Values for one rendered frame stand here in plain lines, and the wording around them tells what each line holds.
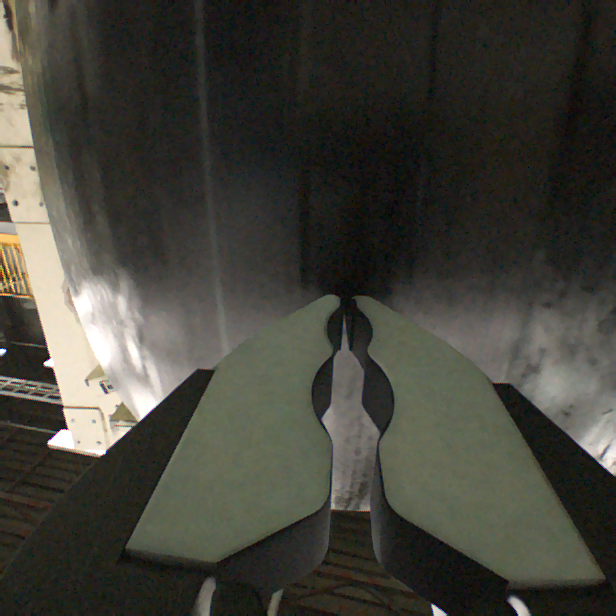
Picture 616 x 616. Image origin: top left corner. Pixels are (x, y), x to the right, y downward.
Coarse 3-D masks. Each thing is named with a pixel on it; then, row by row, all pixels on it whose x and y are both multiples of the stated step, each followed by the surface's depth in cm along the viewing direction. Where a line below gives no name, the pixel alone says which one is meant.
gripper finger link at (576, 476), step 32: (512, 416) 8; (544, 416) 8; (544, 448) 7; (576, 448) 7; (576, 480) 7; (608, 480) 7; (576, 512) 6; (608, 512) 6; (608, 544) 6; (608, 576) 6; (544, 608) 5; (576, 608) 5; (608, 608) 5
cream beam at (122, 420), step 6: (120, 408) 79; (126, 408) 79; (114, 414) 78; (120, 414) 78; (126, 414) 78; (132, 414) 78; (114, 420) 76; (120, 420) 76; (126, 420) 76; (132, 420) 76; (114, 426) 76; (120, 426) 76; (126, 426) 76; (132, 426) 76; (114, 432) 77; (120, 432) 77; (114, 438) 78
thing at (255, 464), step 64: (320, 320) 11; (256, 384) 9; (320, 384) 9; (192, 448) 7; (256, 448) 7; (320, 448) 7; (192, 512) 6; (256, 512) 6; (320, 512) 6; (256, 576) 6
